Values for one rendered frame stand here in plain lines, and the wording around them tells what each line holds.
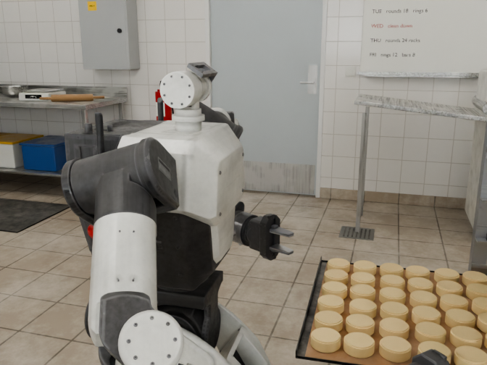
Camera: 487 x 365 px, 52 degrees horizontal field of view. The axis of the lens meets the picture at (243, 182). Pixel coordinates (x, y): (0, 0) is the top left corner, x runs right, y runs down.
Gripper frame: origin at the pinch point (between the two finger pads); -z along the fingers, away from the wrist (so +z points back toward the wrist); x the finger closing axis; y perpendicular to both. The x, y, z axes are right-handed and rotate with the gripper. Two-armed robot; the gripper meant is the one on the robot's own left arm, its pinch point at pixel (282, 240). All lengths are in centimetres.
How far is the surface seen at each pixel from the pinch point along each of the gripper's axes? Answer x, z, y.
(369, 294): 1.1, -32.8, -12.5
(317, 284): -0.8, -20.5, -12.6
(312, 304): -0.8, -25.1, -20.5
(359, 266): 1.2, -24.4, -2.8
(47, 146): -37, 372, 106
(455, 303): 1.2, -46.3, -4.5
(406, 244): -85, 74, 226
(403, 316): 0.7, -41.2, -14.9
